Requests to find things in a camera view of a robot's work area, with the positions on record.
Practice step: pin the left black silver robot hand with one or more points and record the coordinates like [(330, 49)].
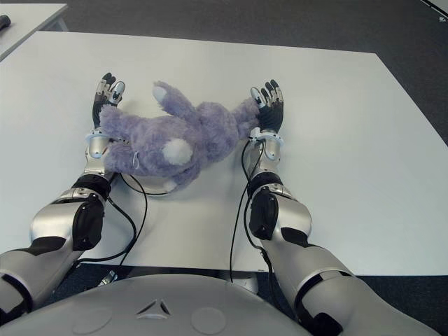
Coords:
[(96, 113)]

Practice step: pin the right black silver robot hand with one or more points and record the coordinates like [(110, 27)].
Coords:
[(271, 117)]

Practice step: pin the purple plush bunny doll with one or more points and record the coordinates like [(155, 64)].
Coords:
[(157, 133)]

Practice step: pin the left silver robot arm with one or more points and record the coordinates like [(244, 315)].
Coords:
[(52, 224)]

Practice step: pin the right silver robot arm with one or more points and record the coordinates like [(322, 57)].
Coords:
[(294, 220)]

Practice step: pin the white plate with black rim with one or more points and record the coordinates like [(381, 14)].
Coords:
[(154, 185)]

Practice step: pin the white side table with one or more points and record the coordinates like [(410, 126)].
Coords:
[(35, 19)]

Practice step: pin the black handheld controller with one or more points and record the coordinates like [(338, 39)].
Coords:
[(4, 22)]

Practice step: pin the grey robot torso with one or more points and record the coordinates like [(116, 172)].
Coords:
[(175, 308)]

